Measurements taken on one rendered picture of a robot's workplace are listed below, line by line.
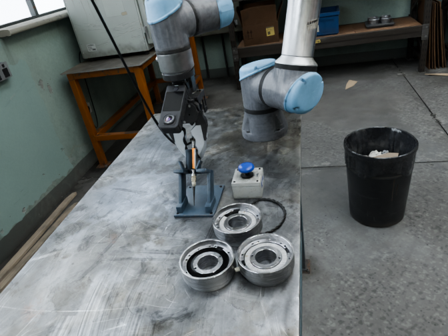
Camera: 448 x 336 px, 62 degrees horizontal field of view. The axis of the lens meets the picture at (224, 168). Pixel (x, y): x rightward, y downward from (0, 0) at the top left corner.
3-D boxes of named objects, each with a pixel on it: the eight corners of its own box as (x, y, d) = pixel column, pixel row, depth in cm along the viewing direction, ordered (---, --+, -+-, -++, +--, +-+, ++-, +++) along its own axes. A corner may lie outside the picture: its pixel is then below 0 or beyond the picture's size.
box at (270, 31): (286, 41, 387) (283, 2, 368) (239, 48, 394) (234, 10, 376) (285, 33, 421) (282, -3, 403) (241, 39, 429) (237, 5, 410)
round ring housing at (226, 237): (265, 245, 76) (263, 229, 74) (215, 251, 77) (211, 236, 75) (261, 214, 85) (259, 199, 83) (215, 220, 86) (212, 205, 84)
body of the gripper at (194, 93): (209, 111, 91) (200, 62, 85) (201, 126, 84) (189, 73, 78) (180, 113, 93) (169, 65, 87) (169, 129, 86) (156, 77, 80)
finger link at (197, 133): (217, 147, 94) (206, 113, 89) (211, 159, 89) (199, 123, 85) (205, 149, 95) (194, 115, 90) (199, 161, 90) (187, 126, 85)
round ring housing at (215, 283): (217, 303, 65) (213, 287, 63) (172, 283, 71) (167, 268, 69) (247, 263, 72) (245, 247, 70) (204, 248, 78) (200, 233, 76)
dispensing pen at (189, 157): (185, 205, 87) (184, 134, 89) (191, 205, 91) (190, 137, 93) (194, 205, 87) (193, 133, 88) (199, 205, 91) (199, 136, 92)
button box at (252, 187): (262, 198, 91) (260, 181, 88) (233, 199, 92) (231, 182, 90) (265, 180, 97) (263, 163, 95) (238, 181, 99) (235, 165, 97)
